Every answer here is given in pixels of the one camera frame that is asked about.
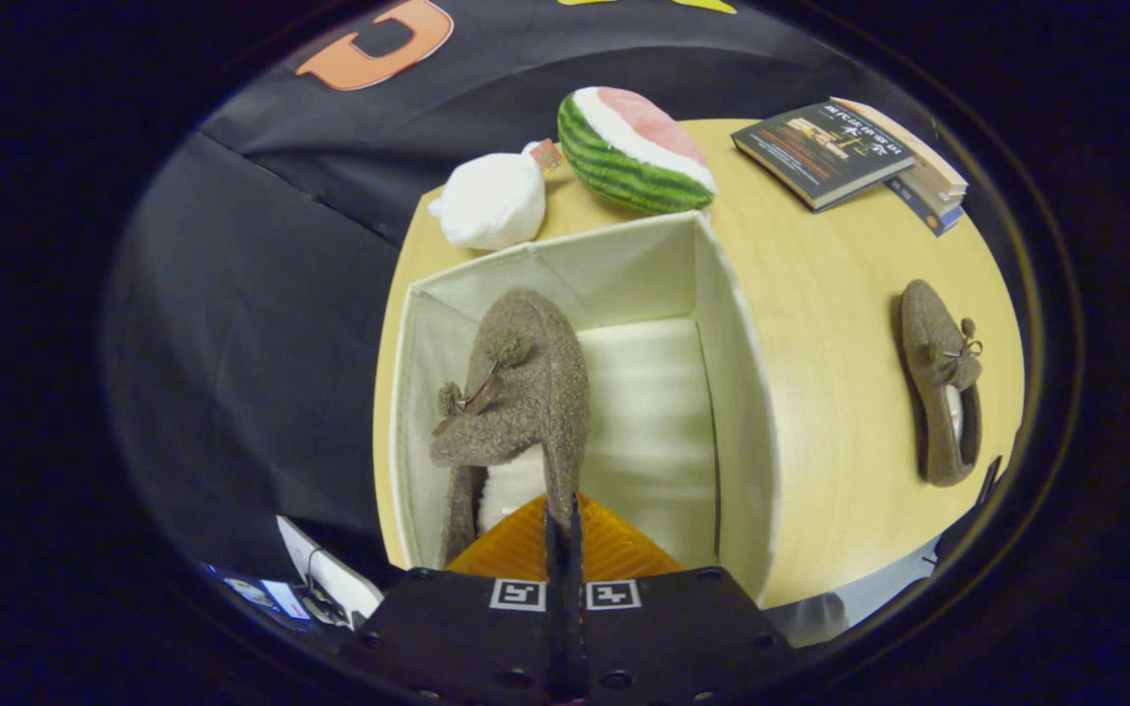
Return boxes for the brown felt shoe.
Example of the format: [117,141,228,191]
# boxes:
[430,287,591,570]
[899,279,985,488]

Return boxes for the grey fabric storage box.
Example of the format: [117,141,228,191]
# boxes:
[386,209,782,604]

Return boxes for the white plush toy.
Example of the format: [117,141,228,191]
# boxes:
[428,147,548,251]

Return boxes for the white paper card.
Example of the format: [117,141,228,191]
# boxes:
[276,515,385,629]

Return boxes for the tan cover book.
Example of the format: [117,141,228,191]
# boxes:
[903,172,966,219]

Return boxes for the black cover book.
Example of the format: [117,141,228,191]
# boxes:
[732,101,916,212]

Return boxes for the watermelon slice plush toy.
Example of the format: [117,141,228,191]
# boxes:
[557,86,718,216]

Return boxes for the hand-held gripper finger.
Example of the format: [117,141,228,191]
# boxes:
[567,493,798,705]
[339,493,568,705]

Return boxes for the blue cover book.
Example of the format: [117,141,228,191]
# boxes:
[884,176,963,237]

